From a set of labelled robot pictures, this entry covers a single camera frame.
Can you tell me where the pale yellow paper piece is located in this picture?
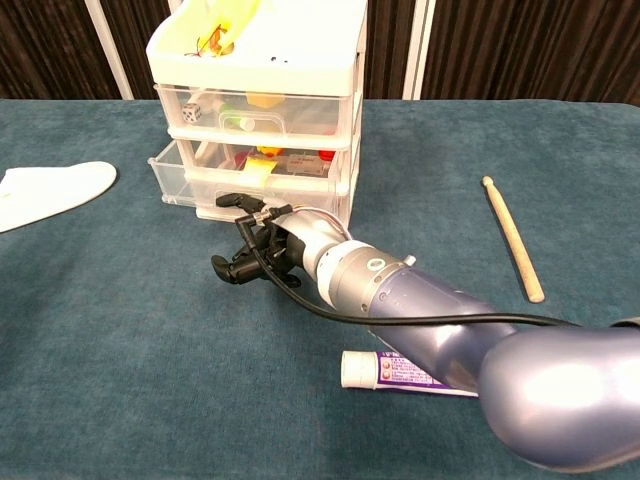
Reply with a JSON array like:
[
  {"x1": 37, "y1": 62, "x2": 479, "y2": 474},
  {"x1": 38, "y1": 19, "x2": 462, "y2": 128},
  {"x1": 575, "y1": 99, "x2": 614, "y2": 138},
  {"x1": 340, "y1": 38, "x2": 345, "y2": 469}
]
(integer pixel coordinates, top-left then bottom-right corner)
[{"x1": 243, "y1": 155, "x2": 279, "y2": 187}]

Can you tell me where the yellow block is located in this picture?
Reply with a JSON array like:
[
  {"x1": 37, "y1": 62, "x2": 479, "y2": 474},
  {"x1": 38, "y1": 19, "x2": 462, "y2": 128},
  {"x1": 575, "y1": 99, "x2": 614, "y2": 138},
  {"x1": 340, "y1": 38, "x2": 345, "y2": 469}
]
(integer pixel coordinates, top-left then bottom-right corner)
[{"x1": 247, "y1": 93, "x2": 286, "y2": 109}]

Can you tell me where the tan small box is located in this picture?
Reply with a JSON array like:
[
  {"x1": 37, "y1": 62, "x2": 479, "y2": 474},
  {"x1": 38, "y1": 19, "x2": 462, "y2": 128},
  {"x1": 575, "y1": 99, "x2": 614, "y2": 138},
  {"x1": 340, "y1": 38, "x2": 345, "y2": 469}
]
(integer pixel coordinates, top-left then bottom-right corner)
[{"x1": 274, "y1": 153, "x2": 331, "y2": 176}]

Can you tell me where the wooden drumstick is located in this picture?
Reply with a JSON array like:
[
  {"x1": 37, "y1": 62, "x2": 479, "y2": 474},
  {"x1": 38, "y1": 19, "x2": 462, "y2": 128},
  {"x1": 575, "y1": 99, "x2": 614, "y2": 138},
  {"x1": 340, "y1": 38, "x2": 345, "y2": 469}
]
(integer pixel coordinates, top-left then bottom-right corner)
[{"x1": 481, "y1": 175, "x2": 546, "y2": 304}]

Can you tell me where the clear drawer holding yellow toy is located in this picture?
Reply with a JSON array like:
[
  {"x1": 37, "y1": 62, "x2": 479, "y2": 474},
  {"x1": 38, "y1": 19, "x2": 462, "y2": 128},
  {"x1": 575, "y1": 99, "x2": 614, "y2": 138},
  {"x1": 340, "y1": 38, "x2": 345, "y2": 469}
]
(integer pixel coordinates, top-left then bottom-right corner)
[{"x1": 147, "y1": 138, "x2": 351, "y2": 207}]

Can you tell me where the teal table cloth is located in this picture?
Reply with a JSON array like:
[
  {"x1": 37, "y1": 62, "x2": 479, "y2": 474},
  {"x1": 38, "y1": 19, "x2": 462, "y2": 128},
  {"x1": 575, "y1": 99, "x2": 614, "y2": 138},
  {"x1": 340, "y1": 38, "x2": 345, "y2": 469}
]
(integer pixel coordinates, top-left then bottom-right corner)
[{"x1": 0, "y1": 98, "x2": 640, "y2": 480}]

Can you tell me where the white plastic drawer unit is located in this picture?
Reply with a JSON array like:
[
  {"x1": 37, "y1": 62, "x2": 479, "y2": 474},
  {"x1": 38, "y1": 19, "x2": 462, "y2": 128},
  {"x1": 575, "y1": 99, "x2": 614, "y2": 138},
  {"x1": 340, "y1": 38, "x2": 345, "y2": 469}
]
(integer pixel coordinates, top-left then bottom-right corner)
[{"x1": 145, "y1": 0, "x2": 369, "y2": 225}]

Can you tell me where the white sock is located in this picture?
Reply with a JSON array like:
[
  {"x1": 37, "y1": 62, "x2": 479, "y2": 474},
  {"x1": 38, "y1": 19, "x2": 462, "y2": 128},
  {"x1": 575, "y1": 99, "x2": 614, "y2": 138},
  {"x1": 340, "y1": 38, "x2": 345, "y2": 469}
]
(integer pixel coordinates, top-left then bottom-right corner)
[{"x1": 0, "y1": 160, "x2": 118, "y2": 235}]

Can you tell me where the yellow rubber chicken toy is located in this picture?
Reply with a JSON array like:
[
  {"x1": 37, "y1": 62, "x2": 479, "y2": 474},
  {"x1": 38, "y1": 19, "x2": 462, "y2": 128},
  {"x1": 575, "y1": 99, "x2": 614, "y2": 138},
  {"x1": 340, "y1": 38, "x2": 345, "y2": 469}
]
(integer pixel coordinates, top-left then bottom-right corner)
[{"x1": 183, "y1": 0, "x2": 264, "y2": 57}]

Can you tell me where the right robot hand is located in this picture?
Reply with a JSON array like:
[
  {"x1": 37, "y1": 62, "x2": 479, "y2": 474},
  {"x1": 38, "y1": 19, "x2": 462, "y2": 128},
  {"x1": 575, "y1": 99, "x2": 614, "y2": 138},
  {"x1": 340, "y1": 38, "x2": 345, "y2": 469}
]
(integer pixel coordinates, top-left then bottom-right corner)
[{"x1": 210, "y1": 192, "x2": 354, "y2": 289}]

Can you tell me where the clear drawer holding die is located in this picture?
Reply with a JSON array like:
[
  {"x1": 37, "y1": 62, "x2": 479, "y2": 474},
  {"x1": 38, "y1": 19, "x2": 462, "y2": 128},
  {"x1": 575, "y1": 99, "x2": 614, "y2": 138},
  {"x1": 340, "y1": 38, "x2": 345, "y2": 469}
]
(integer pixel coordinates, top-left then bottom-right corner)
[{"x1": 154, "y1": 83, "x2": 354, "y2": 137}]

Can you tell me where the purple white toothpaste tube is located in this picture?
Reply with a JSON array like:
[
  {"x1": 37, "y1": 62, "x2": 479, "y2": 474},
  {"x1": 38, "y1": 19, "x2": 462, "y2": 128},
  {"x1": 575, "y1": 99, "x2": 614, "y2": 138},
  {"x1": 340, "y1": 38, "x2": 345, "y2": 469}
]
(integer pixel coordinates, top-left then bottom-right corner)
[{"x1": 340, "y1": 349, "x2": 481, "y2": 399}]

